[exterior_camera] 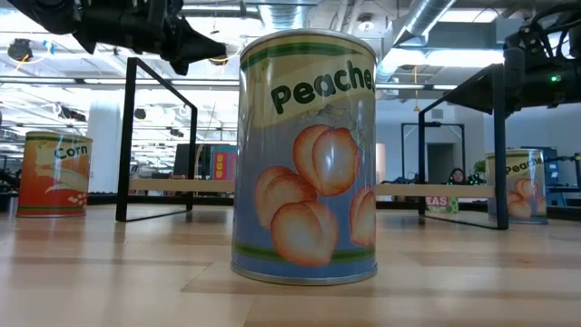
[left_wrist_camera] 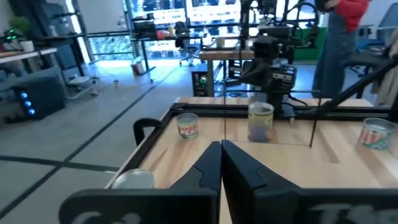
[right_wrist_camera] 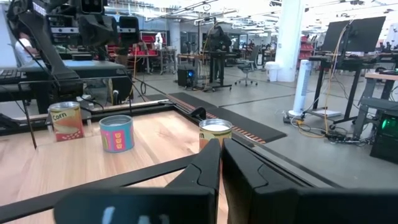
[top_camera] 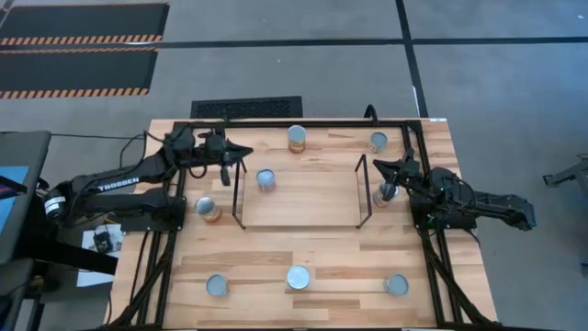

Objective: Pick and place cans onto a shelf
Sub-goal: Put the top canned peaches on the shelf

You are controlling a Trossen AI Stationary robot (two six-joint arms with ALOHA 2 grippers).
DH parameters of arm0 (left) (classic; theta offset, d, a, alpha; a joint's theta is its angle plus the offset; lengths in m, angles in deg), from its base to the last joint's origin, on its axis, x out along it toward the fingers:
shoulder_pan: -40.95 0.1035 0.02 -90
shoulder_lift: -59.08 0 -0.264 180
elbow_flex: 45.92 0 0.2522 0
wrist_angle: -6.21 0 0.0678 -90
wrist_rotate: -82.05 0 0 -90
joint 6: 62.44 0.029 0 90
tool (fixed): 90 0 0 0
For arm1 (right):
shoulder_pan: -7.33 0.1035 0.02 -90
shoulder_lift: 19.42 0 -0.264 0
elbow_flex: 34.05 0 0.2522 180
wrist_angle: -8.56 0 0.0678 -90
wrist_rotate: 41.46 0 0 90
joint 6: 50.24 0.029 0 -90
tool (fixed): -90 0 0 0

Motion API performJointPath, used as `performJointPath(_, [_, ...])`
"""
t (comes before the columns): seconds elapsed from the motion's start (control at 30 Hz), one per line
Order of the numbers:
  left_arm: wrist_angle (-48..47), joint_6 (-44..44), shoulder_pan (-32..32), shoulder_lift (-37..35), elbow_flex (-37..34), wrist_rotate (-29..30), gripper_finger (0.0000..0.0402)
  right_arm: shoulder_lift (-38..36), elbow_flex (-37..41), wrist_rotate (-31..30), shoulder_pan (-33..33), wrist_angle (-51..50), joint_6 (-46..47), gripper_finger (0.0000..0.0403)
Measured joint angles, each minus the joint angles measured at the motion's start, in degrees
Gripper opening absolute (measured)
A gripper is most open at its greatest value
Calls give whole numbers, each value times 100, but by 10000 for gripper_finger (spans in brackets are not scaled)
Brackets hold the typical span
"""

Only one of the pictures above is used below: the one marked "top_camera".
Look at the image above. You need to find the tall peaches can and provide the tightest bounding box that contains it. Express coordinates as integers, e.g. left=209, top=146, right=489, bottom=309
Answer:
left=286, top=123, right=308, bottom=154
left=286, top=264, right=311, bottom=291

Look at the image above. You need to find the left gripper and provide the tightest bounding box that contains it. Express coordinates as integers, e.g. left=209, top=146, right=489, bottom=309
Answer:
left=195, top=131, right=254, bottom=188

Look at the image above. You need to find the tall corn can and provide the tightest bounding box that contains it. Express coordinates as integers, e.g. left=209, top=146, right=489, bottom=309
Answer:
left=193, top=196, right=223, bottom=225

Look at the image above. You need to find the small black electronic device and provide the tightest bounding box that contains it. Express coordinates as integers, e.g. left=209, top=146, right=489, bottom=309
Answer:
left=93, top=232, right=114, bottom=253

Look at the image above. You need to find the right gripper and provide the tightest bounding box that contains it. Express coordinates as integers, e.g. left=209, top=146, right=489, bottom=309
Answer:
left=372, top=147, right=426, bottom=201

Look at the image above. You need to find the black floor vent grate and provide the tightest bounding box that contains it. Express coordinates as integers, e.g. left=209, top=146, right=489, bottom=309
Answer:
left=190, top=95, right=304, bottom=120

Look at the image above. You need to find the white paper sheet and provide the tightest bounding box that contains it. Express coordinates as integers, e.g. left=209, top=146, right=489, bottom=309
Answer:
left=75, top=224, right=125, bottom=289

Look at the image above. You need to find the small sliced carrots can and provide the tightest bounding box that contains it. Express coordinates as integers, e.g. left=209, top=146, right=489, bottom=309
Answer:
left=383, top=273, right=411, bottom=297

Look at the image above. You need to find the thin black cable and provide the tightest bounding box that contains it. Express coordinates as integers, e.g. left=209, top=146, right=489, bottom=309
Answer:
left=50, top=131, right=153, bottom=171

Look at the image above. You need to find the black aluminium rig frame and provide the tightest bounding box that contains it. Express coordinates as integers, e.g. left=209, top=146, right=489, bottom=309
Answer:
left=106, top=118, right=500, bottom=331

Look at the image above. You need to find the black hazard-striped floor mat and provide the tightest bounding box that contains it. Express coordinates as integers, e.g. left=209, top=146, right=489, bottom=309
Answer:
left=0, top=47, right=160, bottom=100
left=0, top=2, right=171, bottom=47

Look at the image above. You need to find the small tin can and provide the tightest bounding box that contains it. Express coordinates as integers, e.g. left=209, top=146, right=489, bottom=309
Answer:
left=205, top=273, right=230, bottom=298
left=367, top=131, right=390, bottom=155

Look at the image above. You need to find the blue panel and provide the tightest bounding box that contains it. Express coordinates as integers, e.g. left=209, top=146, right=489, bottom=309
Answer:
left=0, top=165, right=29, bottom=235

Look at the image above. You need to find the small can with red print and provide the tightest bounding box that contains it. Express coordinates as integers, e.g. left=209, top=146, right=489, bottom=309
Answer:
left=371, top=181, right=400, bottom=209

